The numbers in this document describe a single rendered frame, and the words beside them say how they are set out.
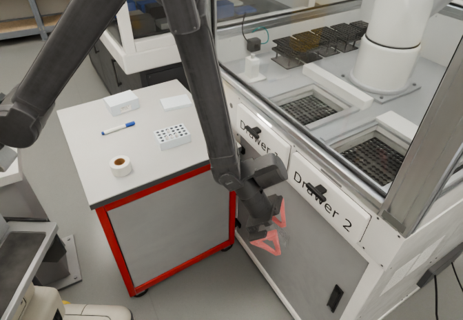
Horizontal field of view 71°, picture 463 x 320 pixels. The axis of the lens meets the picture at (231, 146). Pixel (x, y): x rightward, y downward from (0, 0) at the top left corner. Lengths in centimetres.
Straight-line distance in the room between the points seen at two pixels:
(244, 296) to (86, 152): 100
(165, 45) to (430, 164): 134
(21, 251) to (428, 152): 79
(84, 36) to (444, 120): 61
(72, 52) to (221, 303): 141
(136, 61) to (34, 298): 114
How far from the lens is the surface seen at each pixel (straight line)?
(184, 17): 46
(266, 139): 110
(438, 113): 70
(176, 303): 175
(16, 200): 152
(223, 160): 65
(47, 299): 96
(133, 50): 169
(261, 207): 76
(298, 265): 138
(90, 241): 204
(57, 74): 59
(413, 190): 79
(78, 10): 52
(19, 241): 76
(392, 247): 91
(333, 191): 93
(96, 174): 124
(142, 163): 124
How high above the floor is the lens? 158
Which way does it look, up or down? 40 degrees down
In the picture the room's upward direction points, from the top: 1 degrees clockwise
